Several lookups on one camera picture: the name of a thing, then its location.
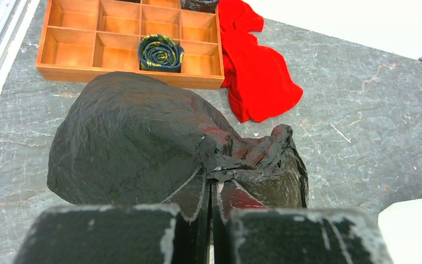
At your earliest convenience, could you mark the red cloth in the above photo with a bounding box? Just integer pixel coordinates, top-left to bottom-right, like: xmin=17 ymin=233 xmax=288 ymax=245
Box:
xmin=218 ymin=1 xmax=303 ymax=123

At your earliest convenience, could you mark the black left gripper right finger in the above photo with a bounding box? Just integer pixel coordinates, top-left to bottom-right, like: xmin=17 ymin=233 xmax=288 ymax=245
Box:
xmin=210 ymin=180 xmax=393 ymax=264

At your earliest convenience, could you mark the white plastic trash bin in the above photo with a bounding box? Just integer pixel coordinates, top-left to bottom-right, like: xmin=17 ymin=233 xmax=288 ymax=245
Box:
xmin=378 ymin=199 xmax=422 ymax=264

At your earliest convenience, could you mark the black green bag roll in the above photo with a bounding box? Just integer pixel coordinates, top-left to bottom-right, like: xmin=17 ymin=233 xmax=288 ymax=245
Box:
xmin=137 ymin=34 xmax=185 ymax=73

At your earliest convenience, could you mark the black plastic trash bag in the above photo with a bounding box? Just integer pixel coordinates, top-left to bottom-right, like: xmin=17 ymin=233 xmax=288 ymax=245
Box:
xmin=47 ymin=71 xmax=309 ymax=208

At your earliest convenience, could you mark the wooden compartment tray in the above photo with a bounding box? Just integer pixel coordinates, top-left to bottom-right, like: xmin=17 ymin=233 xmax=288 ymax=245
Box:
xmin=36 ymin=1 xmax=224 ymax=89

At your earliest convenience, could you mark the black bag roll right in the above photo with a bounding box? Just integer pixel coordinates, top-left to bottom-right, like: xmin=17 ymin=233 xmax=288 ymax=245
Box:
xmin=180 ymin=0 xmax=220 ymax=14

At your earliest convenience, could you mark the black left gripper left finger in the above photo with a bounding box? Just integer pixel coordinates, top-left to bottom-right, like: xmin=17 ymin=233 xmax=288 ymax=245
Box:
xmin=14 ymin=170 xmax=208 ymax=263

